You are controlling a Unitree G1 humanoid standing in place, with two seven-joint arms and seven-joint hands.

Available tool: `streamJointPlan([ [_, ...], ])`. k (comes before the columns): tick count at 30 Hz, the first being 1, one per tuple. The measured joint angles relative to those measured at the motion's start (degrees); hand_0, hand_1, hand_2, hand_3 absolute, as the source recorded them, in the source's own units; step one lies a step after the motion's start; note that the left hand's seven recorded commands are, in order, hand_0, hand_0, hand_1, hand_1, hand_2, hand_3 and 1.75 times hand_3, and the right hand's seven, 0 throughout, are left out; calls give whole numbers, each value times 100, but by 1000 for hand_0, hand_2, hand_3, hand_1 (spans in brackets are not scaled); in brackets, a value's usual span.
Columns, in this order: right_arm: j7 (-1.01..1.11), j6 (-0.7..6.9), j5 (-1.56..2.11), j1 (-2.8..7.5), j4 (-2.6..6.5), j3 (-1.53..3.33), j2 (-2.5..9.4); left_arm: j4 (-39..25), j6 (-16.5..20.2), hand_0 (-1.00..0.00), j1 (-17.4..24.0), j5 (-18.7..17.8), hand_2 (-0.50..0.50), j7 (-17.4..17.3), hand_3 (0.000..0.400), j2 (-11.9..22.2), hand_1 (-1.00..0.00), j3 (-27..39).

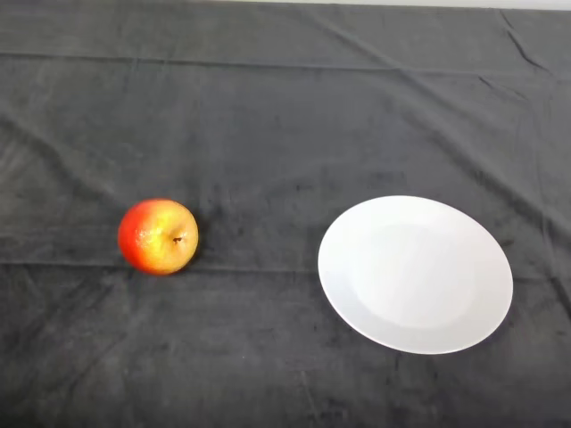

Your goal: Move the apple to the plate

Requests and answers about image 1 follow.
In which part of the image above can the red yellow apple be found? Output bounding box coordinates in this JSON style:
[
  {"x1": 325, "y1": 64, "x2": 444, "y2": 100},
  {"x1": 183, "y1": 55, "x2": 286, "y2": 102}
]
[{"x1": 117, "y1": 198, "x2": 200, "y2": 277}]

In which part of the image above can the white round plate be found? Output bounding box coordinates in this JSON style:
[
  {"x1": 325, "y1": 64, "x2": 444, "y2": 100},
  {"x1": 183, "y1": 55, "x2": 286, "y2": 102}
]
[{"x1": 317, "y1": 194, "x2": 515, "y2": 356}]

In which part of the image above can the black cloth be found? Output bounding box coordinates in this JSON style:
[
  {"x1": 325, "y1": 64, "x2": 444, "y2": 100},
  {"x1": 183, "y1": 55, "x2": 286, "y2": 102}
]
[{"x1": 0, "y1": 1, "x2": 571, "y2": 428}]

